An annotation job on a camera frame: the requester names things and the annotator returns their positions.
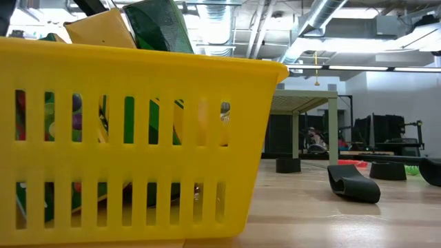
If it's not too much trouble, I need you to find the black wide rubber band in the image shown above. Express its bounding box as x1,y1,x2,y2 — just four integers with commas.
369,161,408,182
418,157,441,188
275,157,302,174
326,164,382,205

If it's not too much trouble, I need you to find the yellow plastic basket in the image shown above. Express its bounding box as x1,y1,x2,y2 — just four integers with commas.
0,36,290,247

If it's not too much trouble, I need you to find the crayon box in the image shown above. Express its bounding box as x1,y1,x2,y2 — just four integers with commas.
14,32,108,230
98,0,195,145
63,7,138,49

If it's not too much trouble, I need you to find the orange spiral coil tie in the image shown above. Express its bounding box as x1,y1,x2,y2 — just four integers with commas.
337,158,369,169

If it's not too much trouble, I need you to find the black partition panel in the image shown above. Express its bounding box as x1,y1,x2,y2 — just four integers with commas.
264,113,345,155

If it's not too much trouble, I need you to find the person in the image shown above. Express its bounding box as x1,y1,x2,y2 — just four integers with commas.
302,126,329,154

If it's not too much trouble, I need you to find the ceiling light strip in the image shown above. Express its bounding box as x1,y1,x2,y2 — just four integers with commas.
286,63,324,70
328,65,389,72
393,66,441,74

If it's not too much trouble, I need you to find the green perforated metal riser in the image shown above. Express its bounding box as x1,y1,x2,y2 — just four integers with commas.
270,89,340,166

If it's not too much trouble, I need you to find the black robot workstation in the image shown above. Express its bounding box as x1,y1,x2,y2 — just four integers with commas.
353,113,425,156

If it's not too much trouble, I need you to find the grey ceiling air unit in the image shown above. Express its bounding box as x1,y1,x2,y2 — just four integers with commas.
323,15,404,39

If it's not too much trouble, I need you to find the silver ribbed air duct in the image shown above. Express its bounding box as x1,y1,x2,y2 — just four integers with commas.
196,3,239,56

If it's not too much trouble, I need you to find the wooden table with black frame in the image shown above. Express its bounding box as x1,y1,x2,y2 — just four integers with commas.
260,151,441,167

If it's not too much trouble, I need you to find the yellow hanging cord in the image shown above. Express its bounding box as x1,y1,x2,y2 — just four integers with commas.
313,50,320,87

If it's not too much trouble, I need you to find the silver spiral air duct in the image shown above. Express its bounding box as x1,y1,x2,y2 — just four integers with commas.
279,0,349,65

